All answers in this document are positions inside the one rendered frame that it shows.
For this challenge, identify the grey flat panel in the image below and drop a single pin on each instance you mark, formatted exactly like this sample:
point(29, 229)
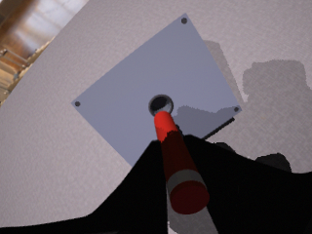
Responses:
point(172, 71)

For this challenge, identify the dark red peg with grey band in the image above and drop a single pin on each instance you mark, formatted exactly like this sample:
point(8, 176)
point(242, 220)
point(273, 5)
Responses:
point(187, 190)

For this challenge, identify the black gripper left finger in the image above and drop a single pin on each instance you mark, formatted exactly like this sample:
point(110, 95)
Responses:
point(139, 205)

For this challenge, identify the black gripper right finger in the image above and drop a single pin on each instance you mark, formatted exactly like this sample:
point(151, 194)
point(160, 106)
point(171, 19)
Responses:
point(247, 197)

